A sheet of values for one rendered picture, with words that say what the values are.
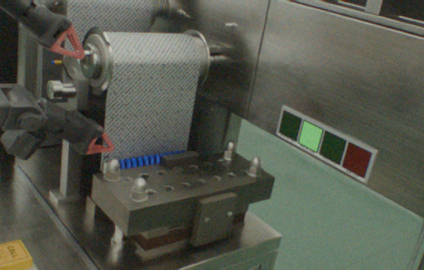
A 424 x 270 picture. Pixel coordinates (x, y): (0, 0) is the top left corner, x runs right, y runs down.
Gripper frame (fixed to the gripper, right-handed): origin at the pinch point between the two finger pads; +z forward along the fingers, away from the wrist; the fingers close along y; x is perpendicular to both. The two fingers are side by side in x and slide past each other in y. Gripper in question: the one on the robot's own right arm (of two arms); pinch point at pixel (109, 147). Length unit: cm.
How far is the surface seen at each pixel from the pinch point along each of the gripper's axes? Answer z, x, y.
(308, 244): 195, -7, -51
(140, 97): -0.4, 13.2, 0.2
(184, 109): 12.7, 16.3, 0.2
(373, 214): 258, 30, -56
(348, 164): 21, 24, 41
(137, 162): 7.2, 0.1, 2.4
